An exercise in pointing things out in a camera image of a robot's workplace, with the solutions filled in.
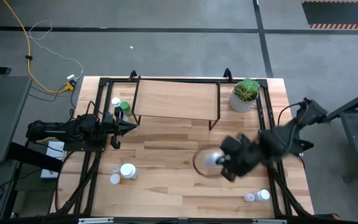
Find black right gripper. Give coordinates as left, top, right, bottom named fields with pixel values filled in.
left=221, top=133, right=262, bottom=183

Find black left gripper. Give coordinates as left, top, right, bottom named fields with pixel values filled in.
left=103, top=107, right=138, bottom=150

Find green cap caffeine bottle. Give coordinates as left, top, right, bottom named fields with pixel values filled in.
left=119, top=101, right=133, bottom=118

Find large white bottle purple label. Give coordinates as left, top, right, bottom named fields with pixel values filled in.
left=119, top=163, right=139, bottom=181

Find orange pill bottle white cap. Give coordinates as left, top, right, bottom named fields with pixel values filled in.
left=109, top=173, right=126, bottom=185

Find wooden shelf black metal legs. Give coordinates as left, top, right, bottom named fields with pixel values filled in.
left=131, top=76, right=222, bottom=131

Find potted green succulent plant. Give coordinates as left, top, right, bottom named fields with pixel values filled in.
left=228, top=77, right=260, bottom=113

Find white power box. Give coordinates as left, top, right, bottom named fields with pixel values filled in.
left=40, top=139, right=67, bottom=179

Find black slanted bar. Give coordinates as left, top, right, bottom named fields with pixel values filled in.
left=7, top=141, right=63, bottom=174

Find grey side table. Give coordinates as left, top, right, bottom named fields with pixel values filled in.
left=0, top=74, right=33, bottom=164

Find black metal desk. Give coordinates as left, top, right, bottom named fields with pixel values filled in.
left=326, top=84, right=358, bottom=183

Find black mat hazard stripes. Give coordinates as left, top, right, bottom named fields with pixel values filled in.
left=301, top=0, right=358, bottom=30

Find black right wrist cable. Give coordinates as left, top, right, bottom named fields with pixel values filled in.
left=193, top=148, right=226, bottom=179

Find black metal table frame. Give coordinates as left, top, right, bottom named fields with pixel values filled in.
left=50, top=68, right=315, bottom=218

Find thin white cable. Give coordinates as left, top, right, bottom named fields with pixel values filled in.
left=28, top=20, right=84, bottom=78

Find yellow extension cable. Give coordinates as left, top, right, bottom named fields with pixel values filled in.
left=2, top=0, right=75, bottom=94

